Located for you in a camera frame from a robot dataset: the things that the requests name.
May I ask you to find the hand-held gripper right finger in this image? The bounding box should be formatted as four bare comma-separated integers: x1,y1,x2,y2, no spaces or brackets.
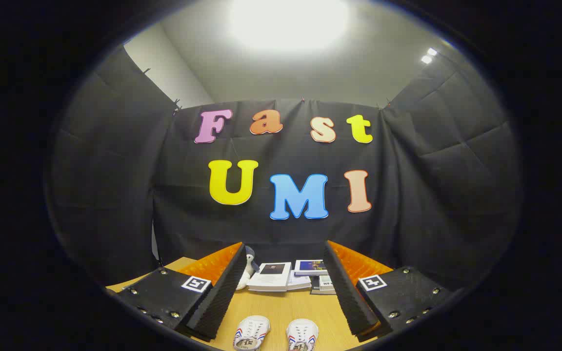
322,240,457,342

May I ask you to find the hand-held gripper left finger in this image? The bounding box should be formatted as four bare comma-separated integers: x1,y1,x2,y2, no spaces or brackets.
115,241,247,342

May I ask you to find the white striped canvas shoe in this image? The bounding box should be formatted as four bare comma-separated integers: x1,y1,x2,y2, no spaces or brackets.
286,319,319,351
233,315,271,351

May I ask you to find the dark grey book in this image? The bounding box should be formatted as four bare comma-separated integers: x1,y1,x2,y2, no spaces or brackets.
310,277,336,296

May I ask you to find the navy penguin plush toy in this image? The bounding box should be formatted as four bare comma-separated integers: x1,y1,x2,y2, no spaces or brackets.
245,246,261,273

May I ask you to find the book with blue photo cover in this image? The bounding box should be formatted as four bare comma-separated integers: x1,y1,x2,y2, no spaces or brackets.
294,259,328,277

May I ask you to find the plain white book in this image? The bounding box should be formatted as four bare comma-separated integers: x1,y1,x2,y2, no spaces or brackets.
287,271,312,291

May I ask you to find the white book with dark portrait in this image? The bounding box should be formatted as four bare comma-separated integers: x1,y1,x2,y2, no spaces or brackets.
248,262,293,293

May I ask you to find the bright ceiling light panel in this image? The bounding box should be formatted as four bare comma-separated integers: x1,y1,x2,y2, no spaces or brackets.
227,0,351,52

